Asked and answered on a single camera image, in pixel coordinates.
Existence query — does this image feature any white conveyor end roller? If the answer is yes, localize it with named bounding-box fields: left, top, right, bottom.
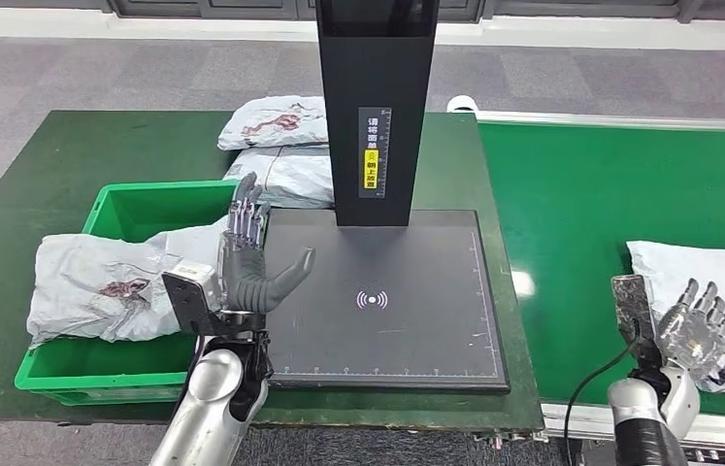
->
left=446, top=94, right=479, bottom=116

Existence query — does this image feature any grey parcel with brown seam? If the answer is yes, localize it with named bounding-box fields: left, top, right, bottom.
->
left=223, top=145, right=336, bottom=211

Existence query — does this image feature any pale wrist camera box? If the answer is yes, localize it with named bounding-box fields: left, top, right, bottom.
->
left=161, top=260, right=235, bottom=337
left=610, top=274, right=666, bottom=371

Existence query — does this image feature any ruler label with yellow strip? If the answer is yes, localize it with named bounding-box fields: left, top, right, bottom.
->
left=357, top=106, right=393, bottom=199

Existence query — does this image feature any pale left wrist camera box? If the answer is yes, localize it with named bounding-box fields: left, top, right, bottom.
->
left=161, top=260, right=235, bottom=337

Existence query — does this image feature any black scanning platform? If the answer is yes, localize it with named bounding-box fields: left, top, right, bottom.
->
left=264, top=209, right=511, bottom=395

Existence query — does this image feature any green conveyor belt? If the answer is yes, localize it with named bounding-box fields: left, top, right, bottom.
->
left=478, top=120, right=725, bottom=419

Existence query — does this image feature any green plastic crate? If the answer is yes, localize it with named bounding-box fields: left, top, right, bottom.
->
left=15, top=180, right=241, bottom=408

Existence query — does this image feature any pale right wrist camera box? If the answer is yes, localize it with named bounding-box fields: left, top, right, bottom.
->
left=610, top=274, right=666, bottom=371

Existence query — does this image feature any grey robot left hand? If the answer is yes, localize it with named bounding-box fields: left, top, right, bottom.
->
left=216, top=172, right=317, bottom=307

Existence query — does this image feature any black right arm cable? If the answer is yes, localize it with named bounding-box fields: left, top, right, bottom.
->
left=563, top=337, right=640, bottom=466

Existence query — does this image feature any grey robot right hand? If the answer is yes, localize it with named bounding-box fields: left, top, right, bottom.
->
left=654, top=278, right=725, bottom=387

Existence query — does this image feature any aluminium conveyor frame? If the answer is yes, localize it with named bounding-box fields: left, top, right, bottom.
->
left=446, top=94, right=725, bottom=454

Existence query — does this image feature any white parcel with code patches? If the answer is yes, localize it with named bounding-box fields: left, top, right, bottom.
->
left=625, top=241, right=725, bottom=411

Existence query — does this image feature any grey parcel with red print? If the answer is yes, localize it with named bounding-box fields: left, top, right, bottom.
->
left=216, top=94, right=329, bottom=151

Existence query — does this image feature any black inbound machine column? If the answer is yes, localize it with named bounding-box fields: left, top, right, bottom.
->
left=315, top=0, right=441, bottom=227

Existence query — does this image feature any white parcel with dark-red logo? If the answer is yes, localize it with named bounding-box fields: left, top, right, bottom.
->
left=26, top=215, right=231, bottom=349

